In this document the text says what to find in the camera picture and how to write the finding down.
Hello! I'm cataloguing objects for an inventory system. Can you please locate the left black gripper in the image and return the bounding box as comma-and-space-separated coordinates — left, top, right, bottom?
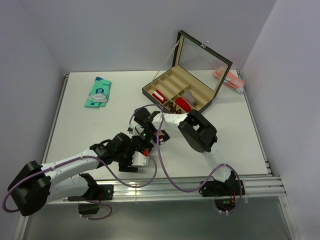
114, 143, 141, 172

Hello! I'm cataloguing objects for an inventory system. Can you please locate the navy patterned sock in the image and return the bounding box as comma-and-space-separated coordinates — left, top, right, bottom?
152, 130, 170, 145

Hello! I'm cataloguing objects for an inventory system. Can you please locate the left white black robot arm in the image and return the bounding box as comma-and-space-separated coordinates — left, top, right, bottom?
7, 132, 153, 217

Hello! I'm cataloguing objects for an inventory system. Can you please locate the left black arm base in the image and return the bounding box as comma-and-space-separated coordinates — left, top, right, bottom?
67, 184, 114, 220

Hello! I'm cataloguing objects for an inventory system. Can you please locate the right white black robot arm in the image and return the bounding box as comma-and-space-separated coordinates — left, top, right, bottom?
130, 107, 239, 195

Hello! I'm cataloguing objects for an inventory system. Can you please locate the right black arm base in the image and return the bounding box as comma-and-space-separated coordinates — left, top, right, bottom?
198, 180, 246, 213

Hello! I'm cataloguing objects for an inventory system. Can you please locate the red white striped rolled sock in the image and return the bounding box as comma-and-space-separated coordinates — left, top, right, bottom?
152, 90, 168, 104

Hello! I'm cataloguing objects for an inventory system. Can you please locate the brown argyle rolled sock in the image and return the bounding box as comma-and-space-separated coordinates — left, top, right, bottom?
166, 101, 185, 114

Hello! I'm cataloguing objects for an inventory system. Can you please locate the mint green sock pair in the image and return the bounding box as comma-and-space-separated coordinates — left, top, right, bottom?
84, 77, 112, 108

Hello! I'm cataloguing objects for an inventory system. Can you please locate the grey rolled sock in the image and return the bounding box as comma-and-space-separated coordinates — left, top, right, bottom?
181, 90, 197, 107

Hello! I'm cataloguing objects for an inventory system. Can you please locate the black compartment storage box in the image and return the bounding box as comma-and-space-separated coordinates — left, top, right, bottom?
142, 30, 233, 113

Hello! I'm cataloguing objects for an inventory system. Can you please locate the pink sock pair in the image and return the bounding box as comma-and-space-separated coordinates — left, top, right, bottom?
212, 66, 245, 94

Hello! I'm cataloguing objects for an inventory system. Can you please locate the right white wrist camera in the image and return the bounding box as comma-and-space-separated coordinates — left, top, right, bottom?
132, 125, 144, 136

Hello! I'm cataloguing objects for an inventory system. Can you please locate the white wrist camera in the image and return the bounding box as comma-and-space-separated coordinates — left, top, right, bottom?
132, 125, 144, 136
131, 151, 149, 167

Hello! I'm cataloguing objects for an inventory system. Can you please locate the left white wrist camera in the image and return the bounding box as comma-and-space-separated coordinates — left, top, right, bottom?
131, 151, 149, 167

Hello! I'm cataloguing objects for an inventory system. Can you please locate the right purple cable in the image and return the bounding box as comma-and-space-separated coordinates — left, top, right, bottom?
127, 104, 244, 216

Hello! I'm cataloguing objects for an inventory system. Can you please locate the aluminium frame rail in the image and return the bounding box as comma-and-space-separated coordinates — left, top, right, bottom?
22, 176, 287, 206

